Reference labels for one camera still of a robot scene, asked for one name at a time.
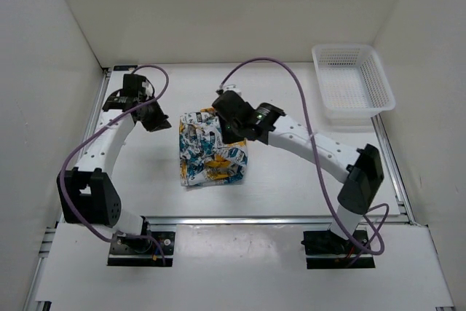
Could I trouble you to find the white yellow teal printed shorts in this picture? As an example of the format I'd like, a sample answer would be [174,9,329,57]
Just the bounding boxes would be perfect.
[178,108,248,187]

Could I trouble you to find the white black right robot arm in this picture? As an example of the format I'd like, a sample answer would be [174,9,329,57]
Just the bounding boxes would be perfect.
[212,89,384,255]

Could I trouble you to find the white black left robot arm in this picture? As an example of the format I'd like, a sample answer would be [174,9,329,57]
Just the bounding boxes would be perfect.
[57,71,171,253]

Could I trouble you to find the white perforated plastic basket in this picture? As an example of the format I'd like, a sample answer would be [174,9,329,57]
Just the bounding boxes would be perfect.
[312,44,396,125]

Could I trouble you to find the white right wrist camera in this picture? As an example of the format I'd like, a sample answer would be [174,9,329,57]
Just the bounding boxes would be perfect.
[216,84,242,96]

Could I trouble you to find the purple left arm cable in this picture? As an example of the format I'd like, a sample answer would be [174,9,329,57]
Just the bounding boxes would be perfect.
[60,65,170,267]

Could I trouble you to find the aluminium table rail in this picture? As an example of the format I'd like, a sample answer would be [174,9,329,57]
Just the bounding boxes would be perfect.
[141,215,414,227]

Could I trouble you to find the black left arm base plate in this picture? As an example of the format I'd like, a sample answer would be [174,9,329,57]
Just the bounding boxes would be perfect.
[107,231,175,267]

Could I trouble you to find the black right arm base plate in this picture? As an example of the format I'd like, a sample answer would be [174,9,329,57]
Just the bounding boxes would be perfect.
[301,230,376,269]

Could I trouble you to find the aluminium right side rail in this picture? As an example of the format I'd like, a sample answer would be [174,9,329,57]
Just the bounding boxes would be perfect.
[371,115,451,296]

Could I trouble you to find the aluminium left side rail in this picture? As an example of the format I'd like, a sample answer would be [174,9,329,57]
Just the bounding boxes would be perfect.
[20,67,112,310]

